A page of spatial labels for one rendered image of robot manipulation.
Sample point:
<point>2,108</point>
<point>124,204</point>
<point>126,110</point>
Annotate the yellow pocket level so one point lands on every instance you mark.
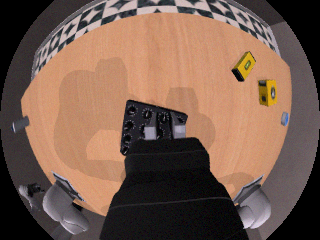
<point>242,69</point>

